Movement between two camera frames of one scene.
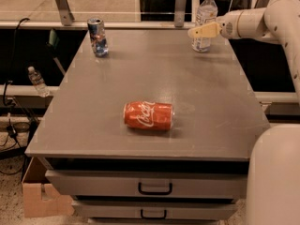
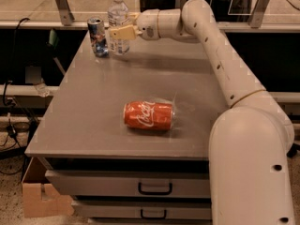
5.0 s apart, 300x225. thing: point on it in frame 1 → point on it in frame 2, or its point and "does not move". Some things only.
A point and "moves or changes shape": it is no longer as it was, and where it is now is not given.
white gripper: x=227 y=26 → x=147 y=25
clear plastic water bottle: x=206 y=13 moves or changes shape
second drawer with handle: x=155 y=210 does not move
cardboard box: x=40 y=199 does not move
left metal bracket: x=62 y=3 does not move
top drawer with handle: x=230 y=184 does not move
